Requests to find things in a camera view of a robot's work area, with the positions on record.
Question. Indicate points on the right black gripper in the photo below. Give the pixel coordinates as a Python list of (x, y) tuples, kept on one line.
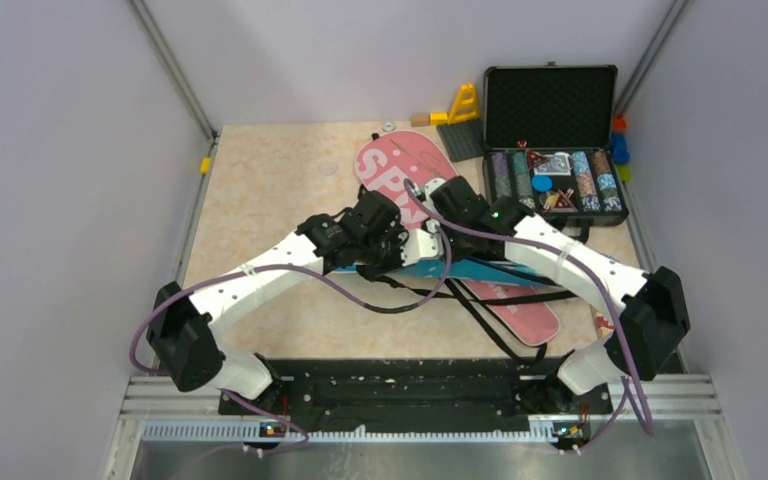
[(459, 253)]

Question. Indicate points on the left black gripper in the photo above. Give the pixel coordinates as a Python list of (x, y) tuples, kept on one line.
[(394, 237)]

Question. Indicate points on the blue racket cover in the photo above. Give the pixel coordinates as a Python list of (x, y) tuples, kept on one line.
[(471, 273)]

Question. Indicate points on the clear tube lid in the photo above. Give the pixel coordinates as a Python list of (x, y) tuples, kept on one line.
[(328, 168)]

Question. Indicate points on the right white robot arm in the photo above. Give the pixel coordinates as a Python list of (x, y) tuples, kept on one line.
[(648, 309)]

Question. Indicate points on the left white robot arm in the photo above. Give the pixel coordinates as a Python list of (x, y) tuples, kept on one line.
[(186, 325)]

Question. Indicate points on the pink racket cover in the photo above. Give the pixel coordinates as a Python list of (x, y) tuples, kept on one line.
[(389, 159)]

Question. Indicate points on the dark grey building plate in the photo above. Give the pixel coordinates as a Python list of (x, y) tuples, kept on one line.
[(462, 141)]

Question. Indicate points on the black poker chip case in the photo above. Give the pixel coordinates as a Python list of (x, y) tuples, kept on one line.
[(546, 140)]

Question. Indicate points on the yellow letter A toy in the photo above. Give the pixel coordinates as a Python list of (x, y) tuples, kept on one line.
[(465, 107)]

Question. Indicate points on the small wooden block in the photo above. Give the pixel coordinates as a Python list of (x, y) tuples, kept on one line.
[(420, 120)]

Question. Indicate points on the coloured toys in corner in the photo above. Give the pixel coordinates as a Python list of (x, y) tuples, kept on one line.
[(620, 154)]

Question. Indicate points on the red white card box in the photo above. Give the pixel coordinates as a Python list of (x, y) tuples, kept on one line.
[(603, 324)]

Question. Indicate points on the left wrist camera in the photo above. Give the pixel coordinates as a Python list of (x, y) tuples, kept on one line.
[(421, 245)]

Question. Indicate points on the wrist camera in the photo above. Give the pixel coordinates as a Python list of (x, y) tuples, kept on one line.
[(421, 245), (420, 195)]

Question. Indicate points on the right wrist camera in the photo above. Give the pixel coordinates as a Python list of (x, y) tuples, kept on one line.
[(420, 195)]

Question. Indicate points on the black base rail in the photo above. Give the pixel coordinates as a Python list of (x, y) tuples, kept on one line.
[(400, 396)]

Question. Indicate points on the yellow clip on frame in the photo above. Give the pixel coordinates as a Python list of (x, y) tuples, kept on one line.
[(205, 166)]

